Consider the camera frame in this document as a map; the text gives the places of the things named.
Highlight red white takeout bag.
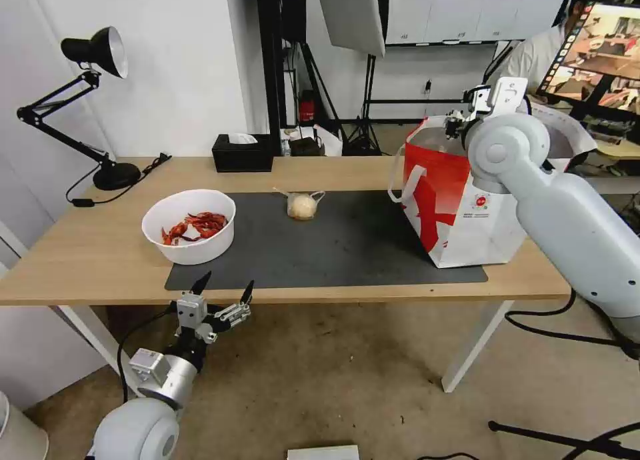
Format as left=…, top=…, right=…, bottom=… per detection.
left=387, top=103, right=599, bottom=270

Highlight white plastic bag on floor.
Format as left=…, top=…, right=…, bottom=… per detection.
left=311, top=123, right=344, bottom=157

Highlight bun in clear plastic bag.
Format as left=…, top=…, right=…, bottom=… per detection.
left=272, top=187, right=327, bottom=222

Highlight white round bowl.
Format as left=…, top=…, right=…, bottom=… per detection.
left=141, top=189, right=237, bottom=267

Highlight red crayfish shells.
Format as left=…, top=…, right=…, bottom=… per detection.
left=159, top=211, right=230, bottom=247

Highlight black light stand tripod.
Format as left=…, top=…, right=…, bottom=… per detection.
left=345, top=52, right=386, bottom=156

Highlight person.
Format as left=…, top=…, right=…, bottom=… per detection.
left=499, top=0, right=632, bottom=103

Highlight white table leg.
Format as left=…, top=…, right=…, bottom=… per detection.
left=49, top=305, right=143, bottom=399
left=441, top=299, right=516, bottom=394

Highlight black tissue box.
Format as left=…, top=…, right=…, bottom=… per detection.
left=211, top=133, right=274, bottom=173

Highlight dark grey table mat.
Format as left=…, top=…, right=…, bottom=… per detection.
left=165, top=189, right=489, bottom=291

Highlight red fire extinguisher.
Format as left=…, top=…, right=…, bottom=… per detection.
left=298, top=91, right=317, bottom=124

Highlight black box on floor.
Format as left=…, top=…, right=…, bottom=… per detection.
left=289, top=135, right=327, bottom=157

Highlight computer monitor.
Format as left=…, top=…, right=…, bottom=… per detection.
left=537, top=0, right=640, bottom=125

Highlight white softbox light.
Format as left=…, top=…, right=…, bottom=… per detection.
left=313, top=0, right=389, bottom=57

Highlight wooden desk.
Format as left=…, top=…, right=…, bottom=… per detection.
left=593, top=142, right=640, bottom=162

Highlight white flat box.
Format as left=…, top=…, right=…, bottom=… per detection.
left=286, top=444, right=361, bottom=460

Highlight white waste bin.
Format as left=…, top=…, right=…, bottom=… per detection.
left=0, top=389, right=50, bottom=460

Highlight black desk lamp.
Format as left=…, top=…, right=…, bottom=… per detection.
left=16, top=25, right=142, bottom=191

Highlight black stand leg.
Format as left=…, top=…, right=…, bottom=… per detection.
left=487, top=419, right=640, bottom=460

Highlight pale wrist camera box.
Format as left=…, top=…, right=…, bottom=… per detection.
left=177, top=291, right=208, bottom=330

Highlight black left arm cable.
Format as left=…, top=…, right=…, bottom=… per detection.
left=115, top=303, right=177, bottom=406

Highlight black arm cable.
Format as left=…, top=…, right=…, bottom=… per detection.
left=115, top=303, right=177, bottom=406
left=503, top=289, right=640, bottom=363

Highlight white wall board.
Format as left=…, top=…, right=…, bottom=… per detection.
left=385, top=0, right=576, bottom=46

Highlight black lamp cable with switch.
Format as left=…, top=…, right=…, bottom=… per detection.
left=65, top=155, right=151, bottom=209

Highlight black metal shelf frame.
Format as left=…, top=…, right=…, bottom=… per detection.
left=255, top=0, right=303, bottom=157

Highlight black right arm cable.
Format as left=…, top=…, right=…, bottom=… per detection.
left=503, top=289, right=640, bottom=363

